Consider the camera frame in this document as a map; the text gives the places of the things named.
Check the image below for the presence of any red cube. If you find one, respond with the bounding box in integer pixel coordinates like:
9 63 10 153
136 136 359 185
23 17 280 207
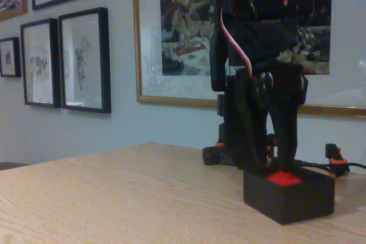
265 170 304 186

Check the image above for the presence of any black box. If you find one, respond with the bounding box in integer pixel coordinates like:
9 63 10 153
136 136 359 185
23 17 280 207
242 167 336 226

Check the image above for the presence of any black orange table clamp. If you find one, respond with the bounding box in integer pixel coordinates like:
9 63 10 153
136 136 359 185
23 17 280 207
266 134 279 160
325 143 351 177

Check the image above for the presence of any large wood-framed garden picture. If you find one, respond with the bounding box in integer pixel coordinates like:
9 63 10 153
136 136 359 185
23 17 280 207
132 0 366 118

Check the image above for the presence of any black-framed figure drawing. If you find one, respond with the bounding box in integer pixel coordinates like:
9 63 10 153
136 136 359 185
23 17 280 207
58 7 112 114

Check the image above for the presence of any black-framed sketch drawing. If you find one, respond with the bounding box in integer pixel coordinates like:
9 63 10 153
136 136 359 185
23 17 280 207
20 18 62 109

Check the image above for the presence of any dark chair back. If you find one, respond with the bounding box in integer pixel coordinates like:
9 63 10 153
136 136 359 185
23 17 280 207
0 162 30 171

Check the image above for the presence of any small black-framed picture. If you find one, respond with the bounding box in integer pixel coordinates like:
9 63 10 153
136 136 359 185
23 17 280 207
0 37 22 78

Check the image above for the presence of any black power cable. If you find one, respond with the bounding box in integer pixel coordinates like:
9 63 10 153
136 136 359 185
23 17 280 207
295 159 366 170

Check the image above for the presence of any red white black servo cable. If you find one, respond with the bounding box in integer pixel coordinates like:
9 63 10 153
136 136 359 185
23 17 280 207
219 0 256 80
293 0 316 28

